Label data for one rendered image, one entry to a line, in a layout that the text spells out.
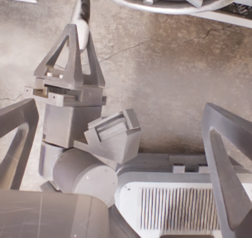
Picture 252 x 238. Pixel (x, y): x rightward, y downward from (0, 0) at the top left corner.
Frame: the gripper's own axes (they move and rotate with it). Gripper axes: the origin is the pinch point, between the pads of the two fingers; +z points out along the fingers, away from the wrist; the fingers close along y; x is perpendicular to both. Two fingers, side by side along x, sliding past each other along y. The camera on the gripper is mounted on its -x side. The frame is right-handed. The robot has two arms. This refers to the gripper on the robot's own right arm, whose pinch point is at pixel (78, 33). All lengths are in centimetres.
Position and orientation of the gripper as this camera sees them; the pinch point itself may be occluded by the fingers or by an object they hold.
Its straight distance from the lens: 31.7
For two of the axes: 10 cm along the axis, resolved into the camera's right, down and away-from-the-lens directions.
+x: -8.8, -2.1, 4.2
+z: 1.7, -9.8, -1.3
